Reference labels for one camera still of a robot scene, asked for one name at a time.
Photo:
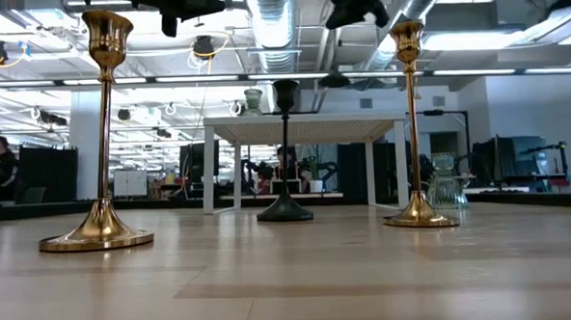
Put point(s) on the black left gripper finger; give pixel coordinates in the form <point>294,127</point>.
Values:
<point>169,26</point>
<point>182,3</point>

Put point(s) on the black tall candlestick holder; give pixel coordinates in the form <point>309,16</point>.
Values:
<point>334,82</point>
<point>285,210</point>

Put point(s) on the green ribbed glass candle holder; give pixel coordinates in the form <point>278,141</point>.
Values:
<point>253,101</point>
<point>448,191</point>

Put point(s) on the gold tall candlestick holder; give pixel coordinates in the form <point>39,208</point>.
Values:
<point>100,226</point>
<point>413,125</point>

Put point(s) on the long ceiling light strip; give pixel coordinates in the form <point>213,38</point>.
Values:
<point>195,78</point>

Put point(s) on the white small shelf table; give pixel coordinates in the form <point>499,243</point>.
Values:
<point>313,130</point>

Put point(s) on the black computer monitor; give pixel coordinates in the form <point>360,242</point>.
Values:
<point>194,159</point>

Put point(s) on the black cabinet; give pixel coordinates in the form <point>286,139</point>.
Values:
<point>353,171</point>

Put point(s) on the white low cabinet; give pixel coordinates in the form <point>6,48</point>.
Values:
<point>129,183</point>

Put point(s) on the green plant in white pot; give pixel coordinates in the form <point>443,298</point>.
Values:
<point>315,186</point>

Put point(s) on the black partition panels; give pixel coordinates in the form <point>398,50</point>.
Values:
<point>49,172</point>

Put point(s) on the black monitors on desk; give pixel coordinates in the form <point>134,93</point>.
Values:
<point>507,160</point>

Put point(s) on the silver round ventilation duct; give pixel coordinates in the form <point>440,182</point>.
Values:
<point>274,25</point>

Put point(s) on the black door frame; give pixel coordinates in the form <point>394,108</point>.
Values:
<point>467,133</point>

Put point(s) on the black table edge rail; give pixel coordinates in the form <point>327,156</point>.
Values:
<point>51,210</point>

